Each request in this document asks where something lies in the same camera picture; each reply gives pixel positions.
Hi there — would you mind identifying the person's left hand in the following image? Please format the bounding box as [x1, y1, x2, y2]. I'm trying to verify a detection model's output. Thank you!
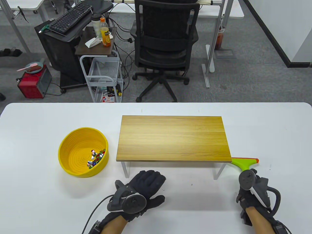
[100, 170, 167, 222]

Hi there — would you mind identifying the person's right hand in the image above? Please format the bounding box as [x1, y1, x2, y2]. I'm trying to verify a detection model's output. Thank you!
[236, 169, 276, 220]

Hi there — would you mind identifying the green orange scraper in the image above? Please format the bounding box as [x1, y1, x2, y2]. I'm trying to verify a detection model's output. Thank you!
[231, 157, 259, 172]

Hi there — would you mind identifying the wooden tabletop organizer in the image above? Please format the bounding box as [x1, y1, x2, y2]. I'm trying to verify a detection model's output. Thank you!
[116, 115, 232, 180]

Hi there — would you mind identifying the pile of colourful sequins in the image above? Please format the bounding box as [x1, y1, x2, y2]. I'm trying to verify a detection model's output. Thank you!
[87, 149, 106, 168]

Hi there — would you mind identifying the yellow fabric basket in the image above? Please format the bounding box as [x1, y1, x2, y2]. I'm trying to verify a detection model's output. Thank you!
[58, 127, 109, 178]

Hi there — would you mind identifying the person's right forearm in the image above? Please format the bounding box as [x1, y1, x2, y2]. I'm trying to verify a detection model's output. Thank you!
[245, 207, 274, 234]

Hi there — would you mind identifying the person's left forearm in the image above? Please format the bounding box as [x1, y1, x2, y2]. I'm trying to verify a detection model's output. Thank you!
[100, 214, 128, 234]

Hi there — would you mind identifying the grey tracking controller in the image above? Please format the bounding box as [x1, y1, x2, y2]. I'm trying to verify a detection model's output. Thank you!
[107, 180, 147, 215]
[238, 169, 281, 216]

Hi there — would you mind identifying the small wooden side table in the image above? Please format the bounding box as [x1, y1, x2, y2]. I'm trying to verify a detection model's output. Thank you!
[75, 26, 117, 56]

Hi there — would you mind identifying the grey floor plate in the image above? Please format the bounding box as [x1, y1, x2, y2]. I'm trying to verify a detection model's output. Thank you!
[214, 50, 236, 59]

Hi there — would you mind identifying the black mesh office chair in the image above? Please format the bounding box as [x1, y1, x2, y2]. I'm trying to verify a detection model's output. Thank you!
[130, 0, 201, 103]

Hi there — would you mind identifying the white crumpled tissue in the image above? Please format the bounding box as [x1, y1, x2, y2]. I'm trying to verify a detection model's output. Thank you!
[85, 36, 102, 48]

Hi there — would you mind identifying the orange juice bottle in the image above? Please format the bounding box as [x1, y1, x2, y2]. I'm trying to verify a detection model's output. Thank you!
[100, 17, 111, 47]

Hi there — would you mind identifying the red toaster oven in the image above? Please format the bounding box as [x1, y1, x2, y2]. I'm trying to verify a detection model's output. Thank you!
[17, 65, 53, 99]

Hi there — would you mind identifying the black rolling computer stand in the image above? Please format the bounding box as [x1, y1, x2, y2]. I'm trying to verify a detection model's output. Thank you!
[34, 0, 114, 93]

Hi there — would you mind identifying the teal plate with food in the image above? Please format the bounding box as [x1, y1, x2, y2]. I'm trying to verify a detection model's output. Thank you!
[25, 61, 44, 73]

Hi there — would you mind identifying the grey water bottle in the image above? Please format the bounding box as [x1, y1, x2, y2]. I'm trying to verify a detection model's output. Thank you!
[91, 13, 102, 38]

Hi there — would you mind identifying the pink spatula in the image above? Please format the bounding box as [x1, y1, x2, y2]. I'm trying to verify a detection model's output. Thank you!
[17, 63, 38, 71]

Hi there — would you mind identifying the black keyboard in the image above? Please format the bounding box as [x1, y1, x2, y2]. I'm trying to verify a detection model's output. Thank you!
[48, 3, 94, 34]

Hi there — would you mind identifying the white desk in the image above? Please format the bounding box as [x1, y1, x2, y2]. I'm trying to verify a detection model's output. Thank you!
[0, 0, 47, 55]
[107, 0, 244, 88]

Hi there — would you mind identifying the black wrist camera strap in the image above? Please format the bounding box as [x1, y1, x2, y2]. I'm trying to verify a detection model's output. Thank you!
[240, 210, 292, 234]
[88, 220, 103, 234]

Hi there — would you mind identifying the black glove cable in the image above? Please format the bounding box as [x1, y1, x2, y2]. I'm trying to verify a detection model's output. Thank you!
[82, 195, 115, 234]

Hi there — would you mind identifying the white wire cart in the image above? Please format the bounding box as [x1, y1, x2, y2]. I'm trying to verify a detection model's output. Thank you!
[80, 55, 123, 103]

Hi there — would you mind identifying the bundle of black cables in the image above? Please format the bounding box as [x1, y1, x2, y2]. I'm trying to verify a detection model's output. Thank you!
[107, 2, 137, 84]

